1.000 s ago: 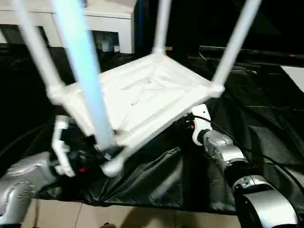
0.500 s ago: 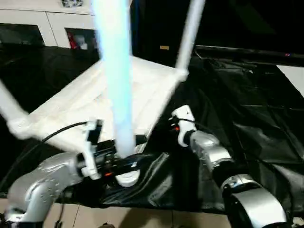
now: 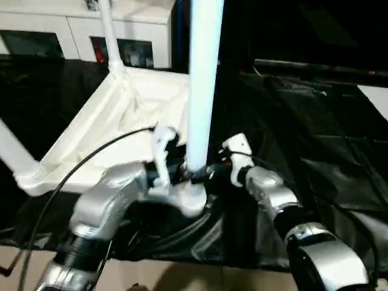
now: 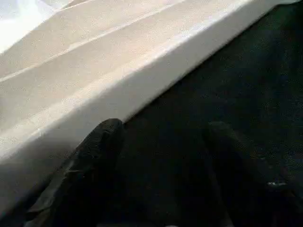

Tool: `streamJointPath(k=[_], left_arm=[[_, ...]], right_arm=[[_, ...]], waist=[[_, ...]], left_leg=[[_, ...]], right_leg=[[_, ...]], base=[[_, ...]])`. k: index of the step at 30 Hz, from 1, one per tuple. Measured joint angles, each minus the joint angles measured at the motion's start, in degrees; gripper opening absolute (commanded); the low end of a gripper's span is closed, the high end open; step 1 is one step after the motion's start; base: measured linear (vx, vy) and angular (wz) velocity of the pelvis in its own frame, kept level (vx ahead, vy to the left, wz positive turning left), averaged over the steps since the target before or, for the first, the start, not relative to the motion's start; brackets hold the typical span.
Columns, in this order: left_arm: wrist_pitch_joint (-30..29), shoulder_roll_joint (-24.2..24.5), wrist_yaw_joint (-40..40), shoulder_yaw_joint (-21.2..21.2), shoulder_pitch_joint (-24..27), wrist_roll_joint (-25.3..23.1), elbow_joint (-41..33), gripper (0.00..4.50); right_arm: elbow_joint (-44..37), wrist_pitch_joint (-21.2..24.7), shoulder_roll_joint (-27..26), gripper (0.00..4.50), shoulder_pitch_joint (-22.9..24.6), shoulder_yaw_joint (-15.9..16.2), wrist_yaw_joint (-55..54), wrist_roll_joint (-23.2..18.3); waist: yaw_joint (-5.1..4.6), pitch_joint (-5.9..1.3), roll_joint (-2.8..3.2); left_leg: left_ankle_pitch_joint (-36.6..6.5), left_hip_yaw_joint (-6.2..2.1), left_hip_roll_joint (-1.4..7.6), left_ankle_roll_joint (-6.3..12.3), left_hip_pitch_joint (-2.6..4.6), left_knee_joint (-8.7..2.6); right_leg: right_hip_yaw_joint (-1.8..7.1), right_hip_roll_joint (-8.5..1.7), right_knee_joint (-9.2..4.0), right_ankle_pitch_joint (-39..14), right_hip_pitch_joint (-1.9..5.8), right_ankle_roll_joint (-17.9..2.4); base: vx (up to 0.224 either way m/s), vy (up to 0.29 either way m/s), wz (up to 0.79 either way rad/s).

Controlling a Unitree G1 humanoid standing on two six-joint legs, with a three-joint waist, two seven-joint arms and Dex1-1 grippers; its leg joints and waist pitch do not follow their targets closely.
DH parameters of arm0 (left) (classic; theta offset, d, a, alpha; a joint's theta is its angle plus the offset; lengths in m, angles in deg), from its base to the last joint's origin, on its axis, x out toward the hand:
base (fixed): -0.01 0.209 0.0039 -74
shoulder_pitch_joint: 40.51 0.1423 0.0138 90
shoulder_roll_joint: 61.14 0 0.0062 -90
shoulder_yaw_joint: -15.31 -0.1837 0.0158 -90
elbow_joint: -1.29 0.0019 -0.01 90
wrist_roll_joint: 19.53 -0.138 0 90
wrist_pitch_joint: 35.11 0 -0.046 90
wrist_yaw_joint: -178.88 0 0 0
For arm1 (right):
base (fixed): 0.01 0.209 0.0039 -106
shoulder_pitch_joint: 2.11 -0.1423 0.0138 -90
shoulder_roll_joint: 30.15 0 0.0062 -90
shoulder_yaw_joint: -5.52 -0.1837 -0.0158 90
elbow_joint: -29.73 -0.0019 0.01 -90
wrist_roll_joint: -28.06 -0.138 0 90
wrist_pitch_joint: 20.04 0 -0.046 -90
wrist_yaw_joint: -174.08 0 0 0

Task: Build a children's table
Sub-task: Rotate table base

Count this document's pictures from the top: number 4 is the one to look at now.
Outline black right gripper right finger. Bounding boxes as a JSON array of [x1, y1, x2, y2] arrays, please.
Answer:
[[203, 121, 303, 227]]

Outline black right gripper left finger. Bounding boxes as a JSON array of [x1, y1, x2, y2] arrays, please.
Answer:
[[24, 118, 126, 227]]

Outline white plastic table top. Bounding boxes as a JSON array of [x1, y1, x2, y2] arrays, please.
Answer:
[[0, 0, 296, 213]]

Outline black plastic mat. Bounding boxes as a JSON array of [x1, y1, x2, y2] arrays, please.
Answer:
[[0, 0, 303, 227]]

